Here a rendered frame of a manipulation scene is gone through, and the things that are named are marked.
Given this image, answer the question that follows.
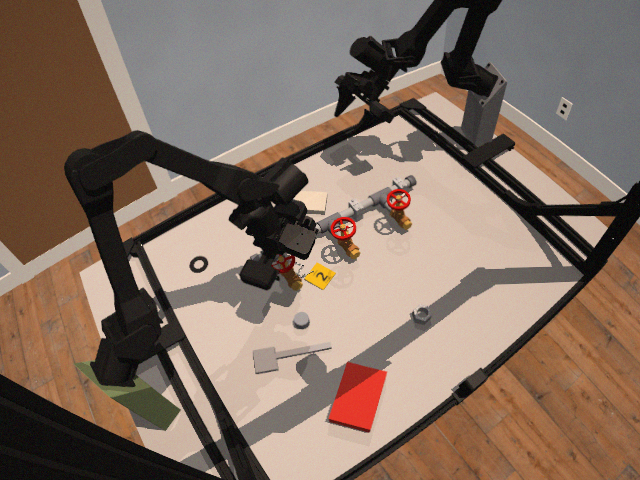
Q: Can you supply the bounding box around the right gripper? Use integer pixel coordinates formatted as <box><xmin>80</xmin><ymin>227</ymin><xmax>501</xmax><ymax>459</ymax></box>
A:
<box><xmin>334</xmin><ymin>70</ymin><xmax>394</xmax><ymax>134</ymax></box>

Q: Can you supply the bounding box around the black rubber ring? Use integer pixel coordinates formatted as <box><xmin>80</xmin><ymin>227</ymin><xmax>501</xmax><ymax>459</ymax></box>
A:
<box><xmin>190</xmin><ymin>256</ymin><xmax>208</xmax><ymax>273</ymax></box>

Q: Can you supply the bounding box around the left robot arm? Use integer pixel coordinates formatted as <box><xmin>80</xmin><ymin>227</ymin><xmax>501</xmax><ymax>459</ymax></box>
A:
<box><xmin>64</xmin><ymin>130</ymin><xmax>319</xmax><ymax>387</ymax></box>

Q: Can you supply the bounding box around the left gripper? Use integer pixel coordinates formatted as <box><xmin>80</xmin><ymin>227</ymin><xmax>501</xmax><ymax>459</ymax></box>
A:
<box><xmin>239</xmin><ymin>199</ymin><xmax>308</xmax><ymax>290</ymax></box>

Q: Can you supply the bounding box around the red flat slab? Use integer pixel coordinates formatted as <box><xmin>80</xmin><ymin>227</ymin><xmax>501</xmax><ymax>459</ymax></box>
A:
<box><xmin>329</xmin><ymin>362</ymin><xmax>387</xmax><ymax>432</ymax></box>

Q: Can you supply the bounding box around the dark grey hex nut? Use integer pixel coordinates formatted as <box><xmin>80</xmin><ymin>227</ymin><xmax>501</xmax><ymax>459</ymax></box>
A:
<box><xmin>412</xmin><ymin>304</ymin><xmax>432</xmax><ymax>325</ymax></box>

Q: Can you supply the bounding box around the grey pipe manifold with three red valves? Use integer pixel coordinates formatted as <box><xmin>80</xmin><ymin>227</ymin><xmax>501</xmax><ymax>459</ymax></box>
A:
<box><xmin>271</xmin><ymin>175</ymin><xmax>417</xmax><ymax>291</ymax></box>

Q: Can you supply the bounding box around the yellow number 2 tag on metal chain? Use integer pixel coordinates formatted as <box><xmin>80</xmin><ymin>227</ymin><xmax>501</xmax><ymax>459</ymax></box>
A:
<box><xmin>296</xmin><ymin>263</ymin><xmax>336</xmax><ymax>290</ymax></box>

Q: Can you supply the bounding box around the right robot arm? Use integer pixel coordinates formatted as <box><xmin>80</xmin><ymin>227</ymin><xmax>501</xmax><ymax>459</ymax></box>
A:
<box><xmin>342</xmin><ymin>0</ymin><xmax>502</xmax><ymax>97</ymax></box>

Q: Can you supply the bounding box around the dark grey cylinder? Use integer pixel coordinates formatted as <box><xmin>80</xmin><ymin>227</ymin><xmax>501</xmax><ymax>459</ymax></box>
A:
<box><xmin>294</xmin><ymin>312</ymin><xmax>310</xmax><ymax>329</ymax></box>

